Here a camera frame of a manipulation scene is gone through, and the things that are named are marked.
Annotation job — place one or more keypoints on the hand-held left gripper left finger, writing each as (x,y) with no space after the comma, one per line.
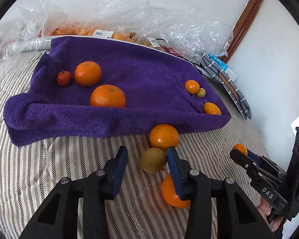
(119,171)

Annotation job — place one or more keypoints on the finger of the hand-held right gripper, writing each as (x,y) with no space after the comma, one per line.
(254,158)
(239,157)

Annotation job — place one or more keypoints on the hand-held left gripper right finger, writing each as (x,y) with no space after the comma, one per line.
(175,174)

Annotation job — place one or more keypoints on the green-brown round fruit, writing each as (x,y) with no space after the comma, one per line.
(201,92)
(153,160)

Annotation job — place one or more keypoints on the small orange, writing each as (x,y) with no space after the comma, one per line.
(191,86)

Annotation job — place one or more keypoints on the purple towel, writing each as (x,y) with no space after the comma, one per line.
(139,74)

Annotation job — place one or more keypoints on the small red apple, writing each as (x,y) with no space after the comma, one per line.
(63,78)

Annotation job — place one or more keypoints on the bagged red fruits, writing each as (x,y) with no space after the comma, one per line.
(170,51)

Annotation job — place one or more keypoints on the bagged brown fruits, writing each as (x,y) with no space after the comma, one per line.
(152,43)

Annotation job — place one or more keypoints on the person's right hand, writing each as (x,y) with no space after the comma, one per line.
(264,208)

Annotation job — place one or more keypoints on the striped bed sheet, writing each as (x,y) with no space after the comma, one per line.
(64,159)

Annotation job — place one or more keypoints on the blue checked cloth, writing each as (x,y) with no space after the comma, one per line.
(236,92)

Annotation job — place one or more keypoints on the white charger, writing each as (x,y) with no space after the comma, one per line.
(231,74)

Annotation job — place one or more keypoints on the blue tissue pack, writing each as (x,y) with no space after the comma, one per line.
(224,66)

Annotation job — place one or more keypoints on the large clear plastic bag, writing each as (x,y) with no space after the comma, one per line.
(177,25)

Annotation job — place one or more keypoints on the bagged oranges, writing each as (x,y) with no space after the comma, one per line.
(64,31)

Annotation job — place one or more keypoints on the white rolled sheet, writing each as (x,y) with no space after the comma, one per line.
(27,44)

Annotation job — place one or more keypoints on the crumpled clear plastic bag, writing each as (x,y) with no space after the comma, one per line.
(27,12)

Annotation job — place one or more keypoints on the wooden door frame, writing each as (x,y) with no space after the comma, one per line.
(249,12)

